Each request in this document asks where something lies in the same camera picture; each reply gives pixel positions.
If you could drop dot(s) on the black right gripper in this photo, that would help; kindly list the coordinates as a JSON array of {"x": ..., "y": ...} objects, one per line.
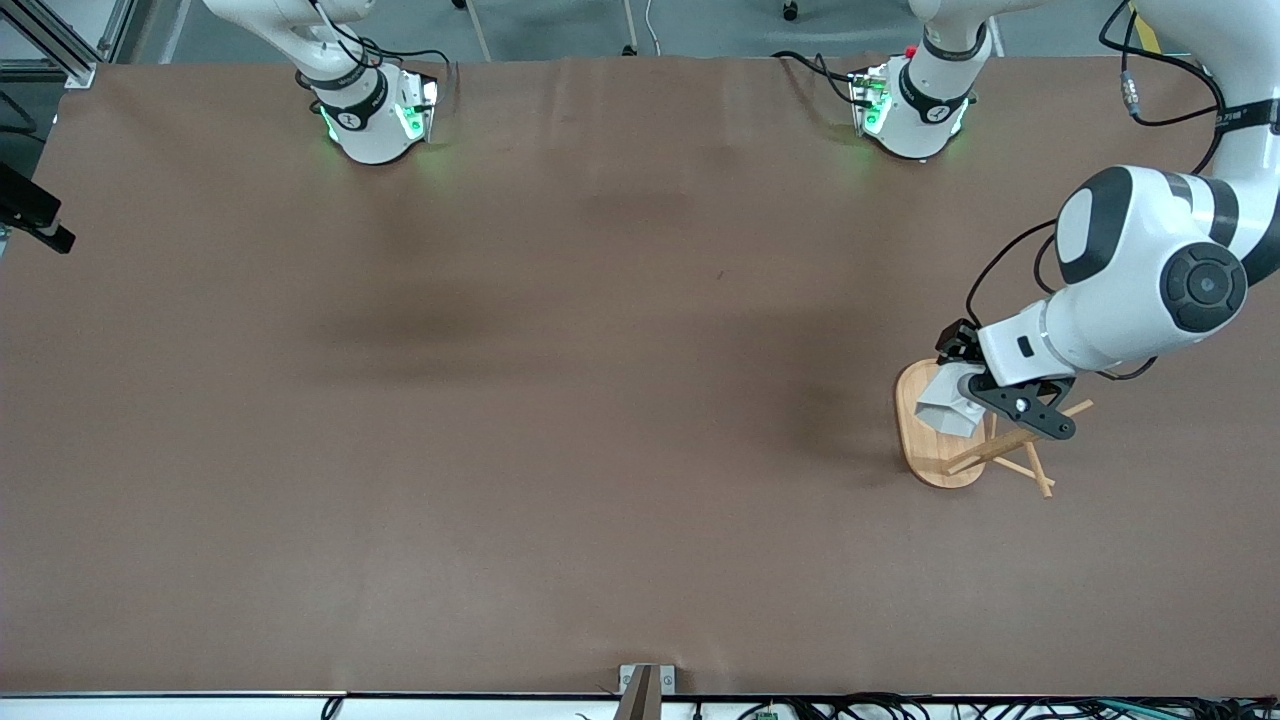
[{"x": 28, "y": 206}]

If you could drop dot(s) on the white faceted cup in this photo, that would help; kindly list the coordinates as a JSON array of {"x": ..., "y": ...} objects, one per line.
[{"x": 945, "y": 412}]

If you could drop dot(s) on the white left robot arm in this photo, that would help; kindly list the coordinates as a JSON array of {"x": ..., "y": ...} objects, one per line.
[{"x": 1130, "y": 270}]

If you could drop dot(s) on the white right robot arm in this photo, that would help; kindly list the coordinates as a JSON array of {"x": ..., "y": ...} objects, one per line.
[{"x": 370, "y": 135}]

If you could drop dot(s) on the wooden cup rack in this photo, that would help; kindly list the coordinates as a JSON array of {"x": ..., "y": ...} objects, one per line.
[{"x": 925, "y": 460}]

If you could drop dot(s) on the thin metal leg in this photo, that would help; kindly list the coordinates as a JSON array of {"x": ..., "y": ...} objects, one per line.
[
  {"x": 478, "y": 35},
  {"x": 630, "y": 30}
]

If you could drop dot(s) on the aluminium frame profile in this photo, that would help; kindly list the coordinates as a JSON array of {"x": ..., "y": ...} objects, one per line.
[{"x": 78, "y": 70}]

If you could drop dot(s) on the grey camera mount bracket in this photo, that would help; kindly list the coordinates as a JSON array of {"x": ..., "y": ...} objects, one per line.
[{"x": 640, "y": 700}]

